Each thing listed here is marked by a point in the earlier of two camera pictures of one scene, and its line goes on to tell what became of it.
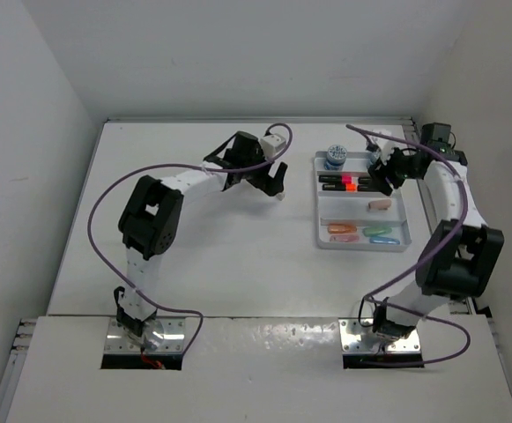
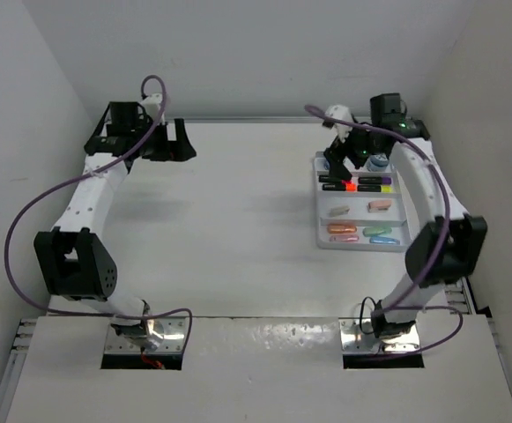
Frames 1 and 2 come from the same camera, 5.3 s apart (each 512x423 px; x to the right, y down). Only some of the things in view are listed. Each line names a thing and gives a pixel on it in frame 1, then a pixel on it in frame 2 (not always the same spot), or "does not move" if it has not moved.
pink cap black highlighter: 333,178 does not move
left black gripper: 263,182 to 174,151
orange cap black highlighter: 340,187 does not move
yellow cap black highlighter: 367,189 does not move
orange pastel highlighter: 341,228 does not move
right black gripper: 380,172 to 337,167
